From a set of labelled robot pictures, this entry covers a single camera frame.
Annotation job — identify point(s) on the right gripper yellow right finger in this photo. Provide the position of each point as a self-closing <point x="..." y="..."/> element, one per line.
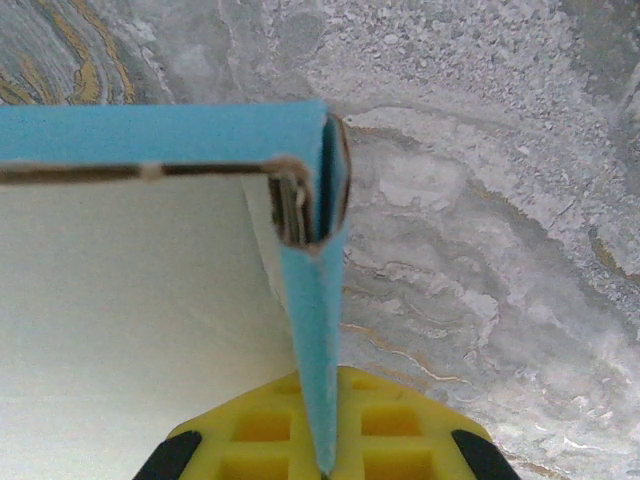
<point x="400" y="440"/>

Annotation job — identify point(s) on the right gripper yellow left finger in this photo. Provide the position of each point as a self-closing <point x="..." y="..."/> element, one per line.
<point x="215" y="450"/>

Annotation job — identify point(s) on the blue paper box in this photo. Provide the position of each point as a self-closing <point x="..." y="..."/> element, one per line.
<point x="150" y="135"/>

